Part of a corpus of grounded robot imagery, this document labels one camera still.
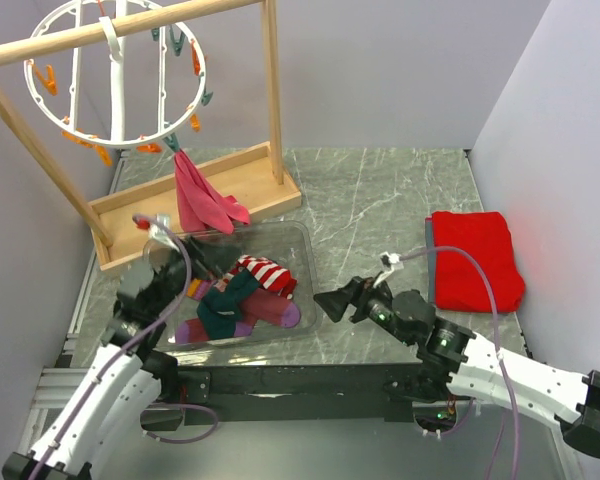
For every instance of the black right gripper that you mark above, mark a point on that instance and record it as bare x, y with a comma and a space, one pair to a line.
359, 290

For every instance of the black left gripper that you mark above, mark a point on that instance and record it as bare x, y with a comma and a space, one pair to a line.
211, 259

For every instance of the dark teal sock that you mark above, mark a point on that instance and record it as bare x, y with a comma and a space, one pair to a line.
230, 293
219, 321

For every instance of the red white striped sock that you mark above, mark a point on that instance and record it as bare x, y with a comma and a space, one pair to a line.
288, 290
271, 275

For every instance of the pink sock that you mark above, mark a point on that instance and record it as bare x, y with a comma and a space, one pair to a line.
200, 205

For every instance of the purple sock with orange cuff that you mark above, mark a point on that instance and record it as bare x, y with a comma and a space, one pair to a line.
261, 305

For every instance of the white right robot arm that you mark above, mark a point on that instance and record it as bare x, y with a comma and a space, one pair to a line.
456, 360

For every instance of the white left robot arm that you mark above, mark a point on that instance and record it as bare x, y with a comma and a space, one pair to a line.
128, 376

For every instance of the white round sock hanger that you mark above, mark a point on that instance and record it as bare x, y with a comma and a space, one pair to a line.
172, 37

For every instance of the clear plastic bin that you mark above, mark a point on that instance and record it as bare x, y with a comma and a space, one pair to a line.
284, 242

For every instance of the wooden drying rack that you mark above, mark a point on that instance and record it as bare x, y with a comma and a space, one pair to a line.
245, 186

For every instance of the folded red cloth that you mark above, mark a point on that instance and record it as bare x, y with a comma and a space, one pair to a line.
454, 282

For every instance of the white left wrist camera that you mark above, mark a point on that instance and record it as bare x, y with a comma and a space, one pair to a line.
157, 230

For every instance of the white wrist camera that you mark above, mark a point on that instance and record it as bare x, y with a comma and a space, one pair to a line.
390, 263
157, 230

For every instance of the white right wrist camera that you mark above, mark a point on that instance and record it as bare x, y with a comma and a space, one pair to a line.
390, 263

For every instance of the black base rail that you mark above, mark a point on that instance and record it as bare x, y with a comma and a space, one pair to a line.
307, 392

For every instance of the aluminium frame rail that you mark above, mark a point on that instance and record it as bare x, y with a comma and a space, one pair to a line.
54, 389

